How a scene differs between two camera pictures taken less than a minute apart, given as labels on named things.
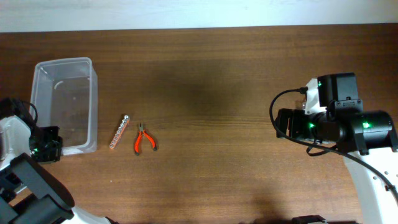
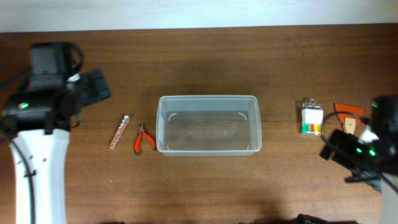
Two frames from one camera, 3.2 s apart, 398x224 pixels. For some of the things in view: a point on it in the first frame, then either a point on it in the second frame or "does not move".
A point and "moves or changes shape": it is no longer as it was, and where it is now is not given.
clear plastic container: [65, 93] moves or changes shape
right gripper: [295, 115] -> [342, 140]
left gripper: [56, 154] -> [91, 81]
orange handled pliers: [138, 138] does not move
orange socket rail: [121, 127] does not move
